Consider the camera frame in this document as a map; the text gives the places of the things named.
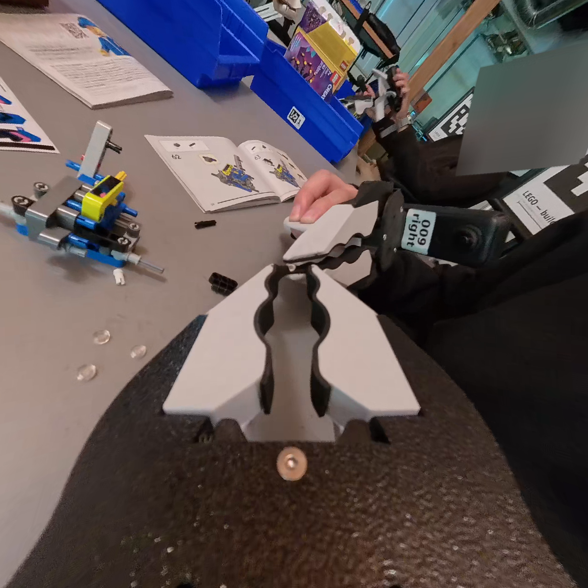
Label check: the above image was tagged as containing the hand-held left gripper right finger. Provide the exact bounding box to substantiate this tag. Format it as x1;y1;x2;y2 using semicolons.
311;265;422;438

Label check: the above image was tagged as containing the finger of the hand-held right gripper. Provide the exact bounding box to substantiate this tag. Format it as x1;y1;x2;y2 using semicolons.
281;203;378;264
316;236;383;277

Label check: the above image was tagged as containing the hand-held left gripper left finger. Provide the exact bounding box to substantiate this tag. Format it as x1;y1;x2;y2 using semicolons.
162;264;277;438

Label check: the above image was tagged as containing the another person's forearm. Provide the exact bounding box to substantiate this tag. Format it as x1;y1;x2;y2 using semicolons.
371;115;462;196

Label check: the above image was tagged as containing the open lego instruction booklet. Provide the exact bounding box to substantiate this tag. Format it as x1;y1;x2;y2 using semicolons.
144;134;309;215

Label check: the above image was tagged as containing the yellow purple lego box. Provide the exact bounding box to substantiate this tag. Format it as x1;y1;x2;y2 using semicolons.
300;0;351;36
283;25;362;104

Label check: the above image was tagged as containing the blue yellow grey lego model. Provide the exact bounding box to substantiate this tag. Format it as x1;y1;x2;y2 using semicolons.
0;120;166;276

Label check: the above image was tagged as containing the lego sticker sheet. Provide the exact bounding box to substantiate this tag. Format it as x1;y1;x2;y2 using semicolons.
0;76;61;155

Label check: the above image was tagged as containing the person's right hand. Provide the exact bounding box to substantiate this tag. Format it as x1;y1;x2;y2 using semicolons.
291;169;360;226

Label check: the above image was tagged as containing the white printed sign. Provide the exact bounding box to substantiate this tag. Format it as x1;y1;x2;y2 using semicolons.
502;156;588;236

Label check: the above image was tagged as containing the black white marker tag sign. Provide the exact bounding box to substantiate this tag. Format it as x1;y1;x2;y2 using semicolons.
426;89;475;143

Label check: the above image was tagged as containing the blue plastic bin with tag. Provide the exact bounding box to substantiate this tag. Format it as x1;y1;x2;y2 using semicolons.
249;39;364;164

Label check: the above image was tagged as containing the person's black jacket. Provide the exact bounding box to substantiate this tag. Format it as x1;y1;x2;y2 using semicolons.
347;216;588;588

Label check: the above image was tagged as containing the closed white booklet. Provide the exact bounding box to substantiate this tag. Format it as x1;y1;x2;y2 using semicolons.
0;12;175;110

